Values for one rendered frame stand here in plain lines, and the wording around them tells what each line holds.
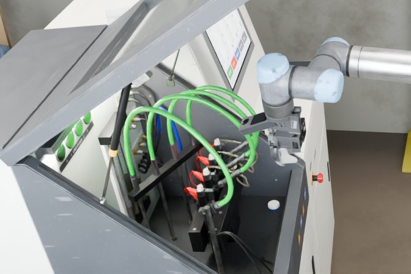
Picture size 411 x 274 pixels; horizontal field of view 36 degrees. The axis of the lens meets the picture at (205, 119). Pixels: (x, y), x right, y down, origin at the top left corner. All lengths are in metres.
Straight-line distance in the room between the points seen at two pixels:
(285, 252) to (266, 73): 0.61
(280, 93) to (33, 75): 0.73
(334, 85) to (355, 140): 2.55
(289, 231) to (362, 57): 0.62
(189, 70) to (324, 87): 0.74
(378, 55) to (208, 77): 0.74
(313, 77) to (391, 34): 2.29
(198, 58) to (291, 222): 0.60
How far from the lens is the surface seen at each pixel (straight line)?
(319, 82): 1.42
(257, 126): 1.59
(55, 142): 1.59
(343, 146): 3.91
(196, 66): 2.04
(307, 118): 2.34
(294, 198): 2.01
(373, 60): 1.51
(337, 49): 1.53
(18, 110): 1.67
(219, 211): 1.95
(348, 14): 3.68
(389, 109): 3.93
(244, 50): 2.50
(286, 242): 1.86
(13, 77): 1.87
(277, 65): 1.43
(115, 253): 1.61
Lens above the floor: 2.20
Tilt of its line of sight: 30 degrees down
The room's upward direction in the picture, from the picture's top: 12 degrees counter-clockwise
